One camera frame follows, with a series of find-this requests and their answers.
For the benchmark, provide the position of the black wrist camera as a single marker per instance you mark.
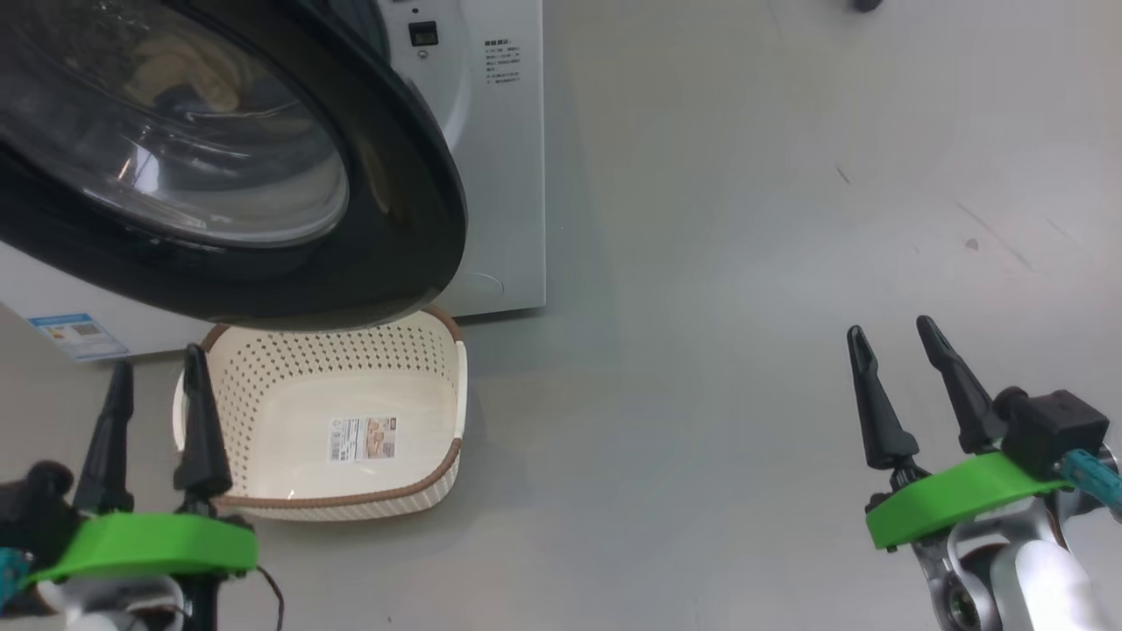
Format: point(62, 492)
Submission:
point(1056, 429)
point(35, 517)

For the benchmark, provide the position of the cream perforated basket brown rim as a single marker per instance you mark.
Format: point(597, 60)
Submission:
point(421, 368)

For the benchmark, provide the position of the teal right camera connector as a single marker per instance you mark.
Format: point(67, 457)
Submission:
point(1091, 482)

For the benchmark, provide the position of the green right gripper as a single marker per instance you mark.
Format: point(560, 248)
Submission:
point(955, 499)

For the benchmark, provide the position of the white front-load washing machine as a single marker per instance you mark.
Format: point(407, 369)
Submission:
point(508, 175)

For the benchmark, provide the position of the teal camera connector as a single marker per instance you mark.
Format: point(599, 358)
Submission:
point(10, 574)
point(1091, 482)

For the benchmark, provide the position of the black round glass washer door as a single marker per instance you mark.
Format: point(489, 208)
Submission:
point(394, 219)

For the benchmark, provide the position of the teal left camera connector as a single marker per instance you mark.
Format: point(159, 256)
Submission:
point(10, 574)

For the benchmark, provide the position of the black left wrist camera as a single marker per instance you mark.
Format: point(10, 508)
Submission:
point(35, 517)

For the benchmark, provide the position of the blue energy label sticker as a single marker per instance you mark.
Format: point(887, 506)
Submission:
point(79, 337)

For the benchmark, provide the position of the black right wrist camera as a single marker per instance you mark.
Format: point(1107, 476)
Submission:
point(1056, 429)

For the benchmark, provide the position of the product label sticker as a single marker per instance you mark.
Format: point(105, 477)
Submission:
point(362, 438)

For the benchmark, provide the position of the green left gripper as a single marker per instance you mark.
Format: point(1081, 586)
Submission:
point(158, 543)

